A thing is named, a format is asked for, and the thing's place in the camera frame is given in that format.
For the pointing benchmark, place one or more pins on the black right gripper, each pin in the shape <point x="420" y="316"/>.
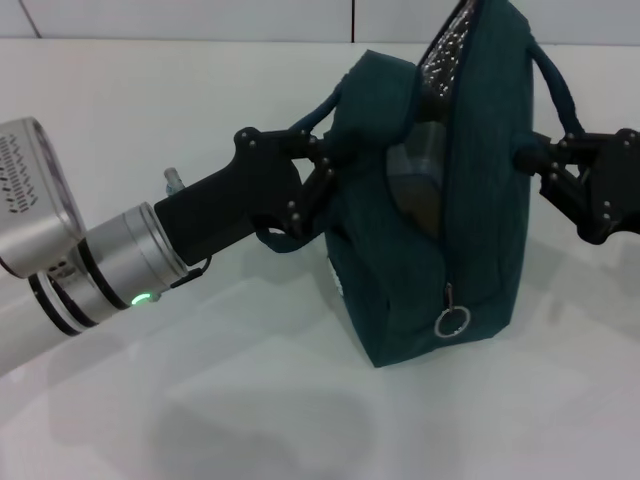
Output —
<point x="617" y="190"/>

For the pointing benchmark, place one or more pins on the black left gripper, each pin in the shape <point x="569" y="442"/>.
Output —
<point x="240" y="195"/>

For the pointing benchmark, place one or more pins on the teal fabric insulated bag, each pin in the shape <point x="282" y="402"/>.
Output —
<point x="490" y="200"/>

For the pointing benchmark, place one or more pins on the clear blue-rimmed food container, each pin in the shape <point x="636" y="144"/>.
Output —
<point x="415" y="160"/>

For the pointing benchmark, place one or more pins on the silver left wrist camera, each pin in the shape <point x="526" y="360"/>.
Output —
<point x="35" y="200"/>

